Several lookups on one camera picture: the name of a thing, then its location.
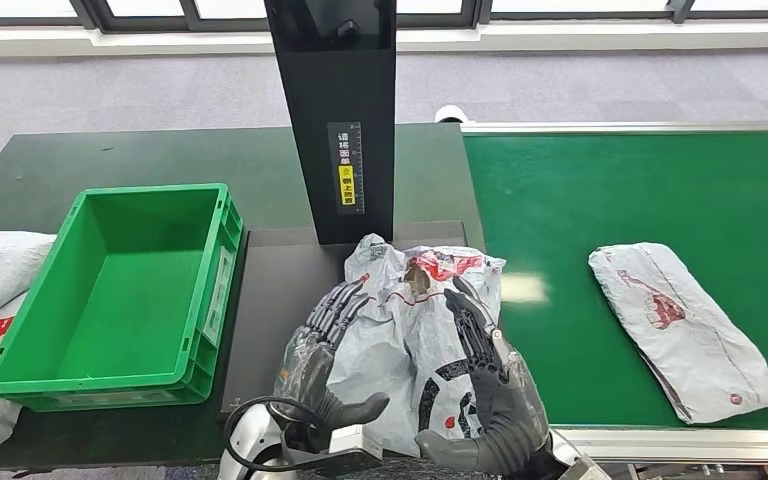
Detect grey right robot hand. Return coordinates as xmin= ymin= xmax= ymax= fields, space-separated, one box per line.
xmin=413 ymin=276 xmax=551 ymax=478

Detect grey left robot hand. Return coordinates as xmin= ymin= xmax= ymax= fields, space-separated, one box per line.
xmin=274 ymin=278 xmax=392 ymax=437

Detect grey parcel black stripes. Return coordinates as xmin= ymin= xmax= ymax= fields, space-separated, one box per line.
xmin=277 ymin=233 xmax=508 ymax=458

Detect long grey parcel dark lining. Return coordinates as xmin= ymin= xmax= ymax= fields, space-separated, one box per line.
xmin=587 ymin=242 xmax=768 ymax=425

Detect green conveyor belt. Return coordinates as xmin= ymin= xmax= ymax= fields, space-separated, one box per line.
xmin=463 ymin=130 xmax=768 ymax=431

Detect black inbound scanner machine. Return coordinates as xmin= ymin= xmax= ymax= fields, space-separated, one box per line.
xmin=220 ymin=0 xmax=470 ymax=425

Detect white conveyor roller end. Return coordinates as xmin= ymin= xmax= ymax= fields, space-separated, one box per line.
xmin=434 ymin=104 xmax=470 ymax=125

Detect plain white parcel bag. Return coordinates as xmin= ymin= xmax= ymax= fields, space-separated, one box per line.
xmin=0 ymin=230 xmax=57 ymax=342

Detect black yellow ruler label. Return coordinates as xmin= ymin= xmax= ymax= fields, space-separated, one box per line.
xmin=327 ymin=121 xmax=365 ymax=217

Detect green plastic crate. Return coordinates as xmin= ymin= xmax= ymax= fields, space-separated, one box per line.
xmin=0 ymin=183 xmax=245 ymax=413

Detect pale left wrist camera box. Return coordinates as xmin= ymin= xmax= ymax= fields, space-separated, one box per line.
xmin=284 ymin=423 xmax=385 ymax=478

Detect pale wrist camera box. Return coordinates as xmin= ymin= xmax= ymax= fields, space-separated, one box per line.
xmin=558 ymin=454 xmax=614 ymax=480
xmin=284 ymin=423 xmax=385 ymax=478

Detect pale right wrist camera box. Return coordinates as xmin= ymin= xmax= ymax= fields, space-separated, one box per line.
xmin=558 ymin=454 xmax=614 ymax=480

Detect aluminium conveyor frame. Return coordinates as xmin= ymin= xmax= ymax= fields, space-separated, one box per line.
xmin=460 ymin=121 xmax=768 ymax=480

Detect dark window frame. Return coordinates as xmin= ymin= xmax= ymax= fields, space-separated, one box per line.
xmin=0 ymin=0 xmax=768 ymax=34

